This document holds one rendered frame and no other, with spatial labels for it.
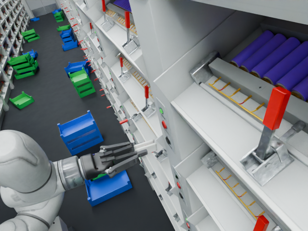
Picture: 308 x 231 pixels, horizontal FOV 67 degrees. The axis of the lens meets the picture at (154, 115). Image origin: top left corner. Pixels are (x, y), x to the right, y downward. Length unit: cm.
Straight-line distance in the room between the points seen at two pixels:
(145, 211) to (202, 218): 96
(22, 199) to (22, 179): 14
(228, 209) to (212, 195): 4
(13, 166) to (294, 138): 49
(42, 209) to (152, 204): 70
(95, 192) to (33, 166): 125
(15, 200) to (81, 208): 108
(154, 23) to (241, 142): 18
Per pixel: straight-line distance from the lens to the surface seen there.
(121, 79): 90
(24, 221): 119
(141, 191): 169
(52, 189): 71
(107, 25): 84
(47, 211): 122
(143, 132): 94
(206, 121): 32
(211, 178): 49
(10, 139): 57
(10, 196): 74
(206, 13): 36
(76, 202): 184
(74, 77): 320
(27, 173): 59
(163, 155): 80
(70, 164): 71
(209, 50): 38
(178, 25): 34
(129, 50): 59
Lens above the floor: 134
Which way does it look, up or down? 36 degrees down
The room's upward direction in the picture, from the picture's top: 15 degrees counter-clockwise
